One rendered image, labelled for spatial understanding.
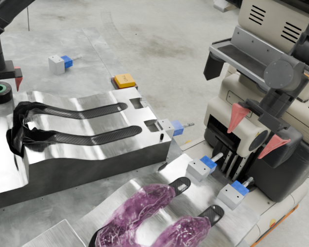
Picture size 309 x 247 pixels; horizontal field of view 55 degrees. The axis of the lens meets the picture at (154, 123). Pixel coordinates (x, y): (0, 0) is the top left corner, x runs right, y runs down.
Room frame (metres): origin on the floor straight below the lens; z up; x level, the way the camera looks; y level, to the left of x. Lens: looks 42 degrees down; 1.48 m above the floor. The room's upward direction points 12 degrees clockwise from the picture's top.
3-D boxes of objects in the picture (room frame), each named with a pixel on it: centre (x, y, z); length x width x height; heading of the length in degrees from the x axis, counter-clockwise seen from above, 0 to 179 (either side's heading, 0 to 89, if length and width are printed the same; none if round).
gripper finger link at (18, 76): (0.76, 0.49, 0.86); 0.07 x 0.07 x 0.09; 34
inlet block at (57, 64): (0.98, 0.38, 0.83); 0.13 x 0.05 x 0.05; 145
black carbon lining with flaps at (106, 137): (0.57, 0.20, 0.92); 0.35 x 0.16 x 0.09; 124
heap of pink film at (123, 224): (0.33, -0.04, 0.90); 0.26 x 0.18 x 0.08; 141
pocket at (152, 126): (0.65, 0.00, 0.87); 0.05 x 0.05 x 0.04; 34
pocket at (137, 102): (0.74, 0.06, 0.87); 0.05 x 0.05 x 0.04; 34
